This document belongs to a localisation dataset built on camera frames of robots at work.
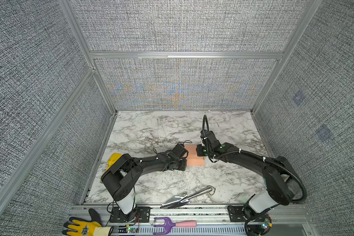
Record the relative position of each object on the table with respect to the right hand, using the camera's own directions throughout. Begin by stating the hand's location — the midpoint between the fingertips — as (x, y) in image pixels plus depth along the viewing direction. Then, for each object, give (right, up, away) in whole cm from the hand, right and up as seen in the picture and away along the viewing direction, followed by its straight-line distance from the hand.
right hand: (196, 145), depth 88 cm
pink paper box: (-2, -8, 0) cm, 8 cm away
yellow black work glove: (-59, -35, -20) cm, 71 cm away
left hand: (-6, -11, +1) cm, 13 cm away
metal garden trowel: (-9, -27, -10) cm, 30 cm away
